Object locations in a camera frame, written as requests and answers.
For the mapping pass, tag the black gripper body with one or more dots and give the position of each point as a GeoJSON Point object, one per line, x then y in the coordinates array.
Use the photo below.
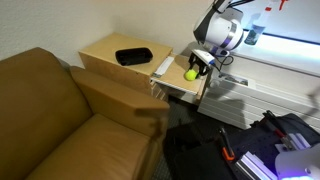
{"type": "Point", "coordinates": [197, 61]}

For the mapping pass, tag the green tennis ball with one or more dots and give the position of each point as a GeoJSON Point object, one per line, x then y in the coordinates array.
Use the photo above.
{"type": "Point", "coordinates": [190, 75]}

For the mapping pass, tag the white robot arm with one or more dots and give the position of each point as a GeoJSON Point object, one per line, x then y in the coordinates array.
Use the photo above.
{"type": "Point", "coordinates": [216, 30]}

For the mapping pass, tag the wooden sliding drawer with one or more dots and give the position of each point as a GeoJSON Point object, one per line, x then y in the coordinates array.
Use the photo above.
{"type": "Point", "coordinates": [176, 75]}

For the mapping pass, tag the black plastic dish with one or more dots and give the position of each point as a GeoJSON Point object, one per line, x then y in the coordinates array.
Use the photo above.
{"type": "Point", "coordinates": [133, 56]}

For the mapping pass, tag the white remote control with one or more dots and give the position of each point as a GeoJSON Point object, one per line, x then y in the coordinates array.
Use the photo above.
{"type": "Point", "coordinates": [163, 66]}

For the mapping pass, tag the colourful picture sticker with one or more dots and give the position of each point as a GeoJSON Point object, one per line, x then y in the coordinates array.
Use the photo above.
{"type": "Point", "coordinates": [233, 79]}

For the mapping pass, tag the white ribbed radiator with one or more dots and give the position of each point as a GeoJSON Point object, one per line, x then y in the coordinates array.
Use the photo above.
{"type": "Point", "coordinates": [240, 103]}

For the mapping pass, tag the spray bottle with red trigger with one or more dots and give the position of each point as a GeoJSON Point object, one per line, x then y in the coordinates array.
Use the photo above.
{"type": "Point", "coordinates": [255, 31]}

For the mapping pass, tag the black fabric bag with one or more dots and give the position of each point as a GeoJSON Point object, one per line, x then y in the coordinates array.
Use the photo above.
{"type": "Point", "coordinates": [183, 140]}

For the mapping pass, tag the light wooden nightstand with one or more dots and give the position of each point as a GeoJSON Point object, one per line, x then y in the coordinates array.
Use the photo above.
{"type": "Point", "coordinates": [110, 60]}

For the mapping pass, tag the white window sill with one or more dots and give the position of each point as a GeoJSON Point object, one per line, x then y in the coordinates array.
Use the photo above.
{"type": "Point", "coordinates": [283, 53]}

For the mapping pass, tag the brown leather sofa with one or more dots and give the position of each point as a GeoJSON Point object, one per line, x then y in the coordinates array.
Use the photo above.
{"type": "Point", "coordinates": [66, 126]}

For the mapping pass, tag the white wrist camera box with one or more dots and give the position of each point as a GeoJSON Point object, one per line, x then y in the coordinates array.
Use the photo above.
{"type": "Point", "coordinates": [205, 56]}

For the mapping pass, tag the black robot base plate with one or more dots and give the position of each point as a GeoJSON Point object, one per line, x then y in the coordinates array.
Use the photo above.
{"type": "Point", "coordinates": [256, 143]}

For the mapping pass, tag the aluminium extrusion rail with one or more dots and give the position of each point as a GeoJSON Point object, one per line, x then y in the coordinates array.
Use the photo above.
{"type": "Point", "coordinates": [300, 141]}
{"type": "Point", "coordinates": [255, 166]}

